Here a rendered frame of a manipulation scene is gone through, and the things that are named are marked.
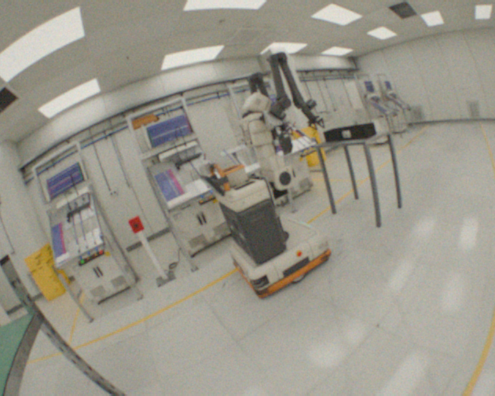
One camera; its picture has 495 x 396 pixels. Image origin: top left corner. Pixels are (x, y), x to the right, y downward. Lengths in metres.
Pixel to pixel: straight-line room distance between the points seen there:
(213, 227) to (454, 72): 8.11
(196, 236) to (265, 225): 1.38
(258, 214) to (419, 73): 7.77
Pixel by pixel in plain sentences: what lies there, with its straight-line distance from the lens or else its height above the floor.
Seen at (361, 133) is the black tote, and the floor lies 0.85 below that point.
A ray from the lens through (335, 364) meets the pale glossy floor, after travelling 1.22.
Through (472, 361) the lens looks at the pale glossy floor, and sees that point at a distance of 1.30.
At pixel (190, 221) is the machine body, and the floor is 0.43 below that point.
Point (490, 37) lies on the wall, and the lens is 8.62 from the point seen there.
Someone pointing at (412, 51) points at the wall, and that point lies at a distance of 8.51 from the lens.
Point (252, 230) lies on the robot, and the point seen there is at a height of 0.55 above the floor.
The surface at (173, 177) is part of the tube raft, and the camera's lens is 2.48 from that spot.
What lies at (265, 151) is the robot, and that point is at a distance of 1.59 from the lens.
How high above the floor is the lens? 1.09
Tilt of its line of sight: 15 degrees down
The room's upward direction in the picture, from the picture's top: 20 degrees counter-clockwise
